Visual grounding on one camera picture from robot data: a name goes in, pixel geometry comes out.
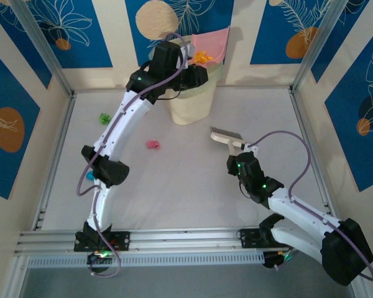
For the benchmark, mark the orange paper scrap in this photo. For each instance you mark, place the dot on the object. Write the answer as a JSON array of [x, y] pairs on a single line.
[[209, 58], [199, 56]]

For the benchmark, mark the cream hand brush grey bristles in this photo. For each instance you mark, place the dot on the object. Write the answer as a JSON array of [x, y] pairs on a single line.
[[225, 138]]

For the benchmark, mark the pink plastic dustpan scoop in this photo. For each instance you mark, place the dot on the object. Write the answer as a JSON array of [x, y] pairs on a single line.
[[211, 40]]

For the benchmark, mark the blue paper scrap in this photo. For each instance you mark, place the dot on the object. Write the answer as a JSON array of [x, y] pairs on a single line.
[[89, 176]]

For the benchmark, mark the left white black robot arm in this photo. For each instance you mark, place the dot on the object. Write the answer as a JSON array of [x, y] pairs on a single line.
[[124, 121]]

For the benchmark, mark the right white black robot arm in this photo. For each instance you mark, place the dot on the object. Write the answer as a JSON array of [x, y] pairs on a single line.
[[301, 208]]

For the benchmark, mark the cream trash bin with bag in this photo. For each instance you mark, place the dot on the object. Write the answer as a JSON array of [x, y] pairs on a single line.
[[189, 108]]

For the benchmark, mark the pink paper scrap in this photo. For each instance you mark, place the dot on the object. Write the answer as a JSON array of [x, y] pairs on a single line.
[[153, 144]]

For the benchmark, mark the green paper scrap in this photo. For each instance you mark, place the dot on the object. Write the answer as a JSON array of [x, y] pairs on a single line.
[[104, 118]]

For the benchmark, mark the right aluminium side rail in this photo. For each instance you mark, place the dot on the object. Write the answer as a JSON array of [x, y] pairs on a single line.
[[312, 161]]

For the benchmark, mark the aluminium side rail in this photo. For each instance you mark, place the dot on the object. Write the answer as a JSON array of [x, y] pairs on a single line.
[[60, 149], [312, 161]]

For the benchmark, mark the right black mount plate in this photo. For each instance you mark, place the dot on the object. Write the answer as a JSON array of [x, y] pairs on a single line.
[[250, 237]]

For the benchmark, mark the black mount plate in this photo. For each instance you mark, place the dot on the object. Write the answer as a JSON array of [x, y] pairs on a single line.
[[122, 240], [250, 237]]

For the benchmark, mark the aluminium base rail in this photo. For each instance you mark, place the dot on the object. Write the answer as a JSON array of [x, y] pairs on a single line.
[[180, 237]]

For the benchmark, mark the left aluminium frame post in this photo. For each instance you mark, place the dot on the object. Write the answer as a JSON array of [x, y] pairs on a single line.
[[46, 56]]

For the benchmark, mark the aluminium frame post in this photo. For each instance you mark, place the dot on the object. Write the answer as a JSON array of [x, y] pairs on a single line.
[[46, 56], [314, 49]]

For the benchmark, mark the right aluminium frame post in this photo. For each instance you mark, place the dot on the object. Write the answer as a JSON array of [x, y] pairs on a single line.
[[314, 49]]

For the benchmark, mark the left black mount plate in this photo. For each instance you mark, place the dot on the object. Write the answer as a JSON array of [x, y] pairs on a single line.
[[122, 240]]

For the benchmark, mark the left aluminium side rail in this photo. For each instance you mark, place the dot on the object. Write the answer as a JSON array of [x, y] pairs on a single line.
[[60, 149]]

